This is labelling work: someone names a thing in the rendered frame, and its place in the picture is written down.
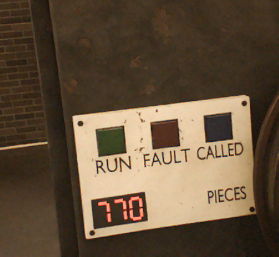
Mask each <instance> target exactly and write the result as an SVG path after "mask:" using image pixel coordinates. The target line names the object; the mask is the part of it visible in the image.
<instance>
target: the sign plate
mask: <svg viewBox="0 0 279 257"><path fill-rule="evenodd" d="M222 114H229V115H230V126H231V136H232V138H230V139H221V140H215V141H208V140H207V128H206V116H217V115H222ZM171 121H176V122H177V136H178V145H175V146H166V147H157V148H155V147H154V138H153V124H155V123H165V122H171ZM73 126H74V132H75V143H76V149H77V160H78V171H79V177H80V188H81V194H82V205H83V216H84V218H83V222H84V227H85V236H86V239H92V238H96V237H100V236H108V235H117V234H122V233H126V232H131V231H139V230H147V229H152V228H160V227H168V226H173V225H181V224H187V223H194V222H203V221H208V220H216V219H221V218H229V217H237V216H242V215H251V214H256V209H255V201H254V198H253V144H252V135H251V124H250V103H249V97H248V96H245V95H241V96H231V97H225V98H214V99H209V100H204V101H193V102H187V103H176V104H171V105H160V106H150V107H145V108H134V109H128V110H118V111H108V112H102V113H92V114H81V115H75V116H73ZM114 128H123V135H124V143H125V152H118V153H113V154H104V155H100V149H99V143H98V130H104V129H114ZM133 197H139V199H142V205H143V206H142V207H140V204H139V199H136V200H132V199H131V198H133ZM119 199H123V201H126V209H123V201H122V202H118V203H115V200H119ZM129 200H131V203H132V208H130V202H129ZM101 202H106V204H110V206H109V209H110V211H108V212H107V208H106V204H104V205H99V204H98V203H101ZM140 209H143V217H141V219H138V220H133V218H135V217H140ZM130 210H132V211H133V218H131V215H130ZM124 211H126V212H127V219H125V218H124ZM107 214H110V221H108V215H107Z"/></svg>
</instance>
